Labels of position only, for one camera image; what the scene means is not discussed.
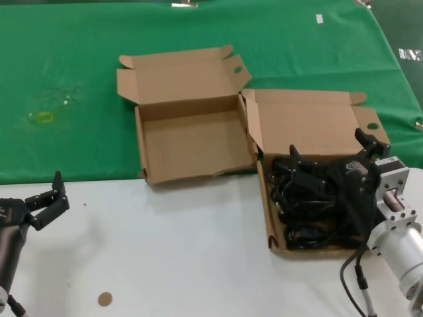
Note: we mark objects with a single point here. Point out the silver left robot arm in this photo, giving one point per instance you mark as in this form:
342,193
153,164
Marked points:
2,294

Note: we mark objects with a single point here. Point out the cardboard box with oval hole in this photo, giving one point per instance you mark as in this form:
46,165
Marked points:
191,145

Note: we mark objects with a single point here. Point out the cardboard box with round hole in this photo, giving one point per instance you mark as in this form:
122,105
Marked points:
304,122

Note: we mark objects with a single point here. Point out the green table cloth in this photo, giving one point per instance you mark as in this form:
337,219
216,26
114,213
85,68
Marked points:
66,49

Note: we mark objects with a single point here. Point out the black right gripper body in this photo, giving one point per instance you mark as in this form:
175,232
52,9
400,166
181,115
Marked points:
357,191

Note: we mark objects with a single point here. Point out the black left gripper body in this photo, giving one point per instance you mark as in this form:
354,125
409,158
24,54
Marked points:
10,244

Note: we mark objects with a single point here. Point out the metal cloth clip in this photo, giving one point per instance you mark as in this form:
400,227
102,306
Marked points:
363,2
419,125
184,4

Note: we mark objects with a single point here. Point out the white tape piece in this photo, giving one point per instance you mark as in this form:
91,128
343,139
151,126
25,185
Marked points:
319,18

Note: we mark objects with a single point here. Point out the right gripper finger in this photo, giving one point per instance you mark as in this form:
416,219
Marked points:
309,181
378,148

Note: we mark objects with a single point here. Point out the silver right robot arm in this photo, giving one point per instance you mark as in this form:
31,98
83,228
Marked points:
406,244

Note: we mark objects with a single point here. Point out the round brown sticker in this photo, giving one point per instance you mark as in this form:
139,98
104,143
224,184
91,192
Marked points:
105,299

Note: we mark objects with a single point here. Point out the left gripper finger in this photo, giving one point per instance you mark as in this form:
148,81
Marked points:
53,211

